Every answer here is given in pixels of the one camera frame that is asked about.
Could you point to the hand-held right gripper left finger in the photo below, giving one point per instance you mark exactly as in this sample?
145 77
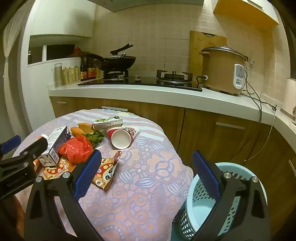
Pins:
87 176

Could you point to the black glass gas stove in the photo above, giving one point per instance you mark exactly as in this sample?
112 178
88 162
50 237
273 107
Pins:
148 81

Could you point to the orange dotted snack packet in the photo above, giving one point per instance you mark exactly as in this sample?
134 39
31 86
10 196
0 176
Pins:
55 172

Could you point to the black wok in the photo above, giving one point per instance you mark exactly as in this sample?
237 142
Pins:
122 61

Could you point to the wooden cutting board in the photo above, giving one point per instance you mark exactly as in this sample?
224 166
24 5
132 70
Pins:
196 48

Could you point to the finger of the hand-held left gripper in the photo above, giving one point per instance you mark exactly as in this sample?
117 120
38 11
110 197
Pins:
10 143
34 149

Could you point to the white kitchen countertop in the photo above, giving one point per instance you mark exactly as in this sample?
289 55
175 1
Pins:
219 97

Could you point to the red label sauce bottle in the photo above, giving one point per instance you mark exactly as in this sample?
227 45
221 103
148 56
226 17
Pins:
91 71

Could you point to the red plastic bag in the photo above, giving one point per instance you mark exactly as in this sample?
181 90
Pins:
76 150

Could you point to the light blue perforated basket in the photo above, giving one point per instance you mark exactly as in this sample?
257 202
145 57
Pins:
198 208

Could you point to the floral printed tablecloth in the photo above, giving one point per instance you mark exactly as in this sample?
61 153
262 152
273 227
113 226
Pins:
148 176

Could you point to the steel thermos cup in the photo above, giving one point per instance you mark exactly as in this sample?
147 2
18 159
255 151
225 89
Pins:
58 75

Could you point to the yellow slotted utensil basket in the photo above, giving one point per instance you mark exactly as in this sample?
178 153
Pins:
71 76

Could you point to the dark green leaf scraps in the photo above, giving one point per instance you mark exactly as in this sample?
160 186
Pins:
94 137

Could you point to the tan rice cooker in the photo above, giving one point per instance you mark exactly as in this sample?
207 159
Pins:
219 69

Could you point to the tan food scrap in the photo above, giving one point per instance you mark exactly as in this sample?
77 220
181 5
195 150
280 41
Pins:
86 128

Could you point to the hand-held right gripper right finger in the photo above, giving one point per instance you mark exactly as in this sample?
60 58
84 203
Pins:
205 176

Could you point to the red bag in niche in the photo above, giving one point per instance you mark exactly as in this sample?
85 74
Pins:
77 51

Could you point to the yellow wall cabinet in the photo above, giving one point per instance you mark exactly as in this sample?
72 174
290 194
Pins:
245 11

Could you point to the orange cartoon snack packet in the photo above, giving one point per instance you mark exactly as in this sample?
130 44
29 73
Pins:
107 172

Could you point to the green vegetable stalks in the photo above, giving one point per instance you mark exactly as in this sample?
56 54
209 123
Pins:
101 120

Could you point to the white and blue milk carton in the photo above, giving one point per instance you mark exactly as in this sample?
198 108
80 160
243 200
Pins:
55 140

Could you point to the wall socket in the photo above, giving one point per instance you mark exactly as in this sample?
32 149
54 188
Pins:
250 63

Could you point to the red and white paper cup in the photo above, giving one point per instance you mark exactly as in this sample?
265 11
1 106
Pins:
124 134

